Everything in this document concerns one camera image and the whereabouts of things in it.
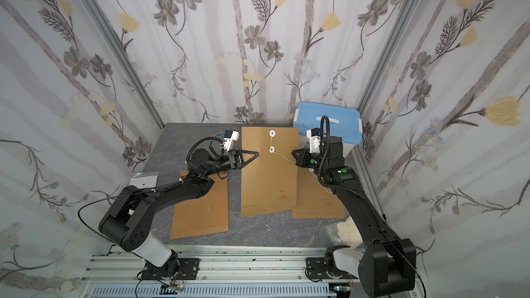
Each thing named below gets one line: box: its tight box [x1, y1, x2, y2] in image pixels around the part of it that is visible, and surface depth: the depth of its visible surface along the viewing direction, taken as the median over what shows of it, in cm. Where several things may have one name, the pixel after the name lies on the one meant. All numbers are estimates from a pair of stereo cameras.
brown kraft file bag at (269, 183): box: [240, 126, 300, 218], surface depth 77 cm
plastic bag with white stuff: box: [324, 215, 366, 251], surface depth 82 cm
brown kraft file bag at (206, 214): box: [170, 169, 229, 241], surface depth 86 cm
